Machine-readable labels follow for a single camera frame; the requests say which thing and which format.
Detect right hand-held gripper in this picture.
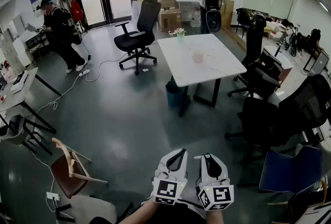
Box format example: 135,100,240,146
193,153,235,211

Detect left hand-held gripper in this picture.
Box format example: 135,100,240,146
151,148,189,205

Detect pale pink cup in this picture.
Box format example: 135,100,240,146
191,50,204,64

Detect person's left forearm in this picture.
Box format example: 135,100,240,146
124,197,161,224

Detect person's right forearm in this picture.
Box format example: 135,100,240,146
205,208,224,224

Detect person's dark clothing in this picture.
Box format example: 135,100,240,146
89,201,207,224

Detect teal waste bin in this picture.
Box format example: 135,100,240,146
165,80,187,109

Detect blue chair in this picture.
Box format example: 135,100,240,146
259,145,324,194

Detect grey upholstered chair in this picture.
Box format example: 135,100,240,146
55,194,134,224

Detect black mesh office chair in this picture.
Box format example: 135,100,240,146
224,74,331,167

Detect wooden chair brown seat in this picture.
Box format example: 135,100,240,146
51,137,109,199

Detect white marble table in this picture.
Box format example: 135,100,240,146
157,33,248,118

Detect green vase with pale flowers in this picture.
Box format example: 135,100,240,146
168,27,187,44

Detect black office chair grey armrests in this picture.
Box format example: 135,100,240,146
114,0,161,76

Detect large cardboard box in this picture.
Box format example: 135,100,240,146
157,8,182,32

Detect clear water jug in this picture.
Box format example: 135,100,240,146
190,12,202,28

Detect grey shell chair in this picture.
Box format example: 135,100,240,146
0,114,34,146

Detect black visitor chair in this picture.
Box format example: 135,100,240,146
232,7,255,39

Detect parked bicycle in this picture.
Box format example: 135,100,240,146
284,23,302,57

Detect wooden board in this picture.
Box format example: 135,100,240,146
221,0,235,28

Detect small cardboard box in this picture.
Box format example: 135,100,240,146
158,0,179,10

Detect grey desk black legs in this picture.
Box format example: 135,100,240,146
0,67,63,156

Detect white flat box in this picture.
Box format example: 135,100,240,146
10,70,29,94

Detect red bag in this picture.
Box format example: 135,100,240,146
70,0,84,22

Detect white storage shelf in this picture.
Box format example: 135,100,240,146
0,14,50,76

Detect clothes rack with coats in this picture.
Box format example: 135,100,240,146
53,0,86,34

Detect white power strip with cable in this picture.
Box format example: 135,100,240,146
36,52,129,114

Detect white wall socket strip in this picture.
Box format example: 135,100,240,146
46,191,61,202

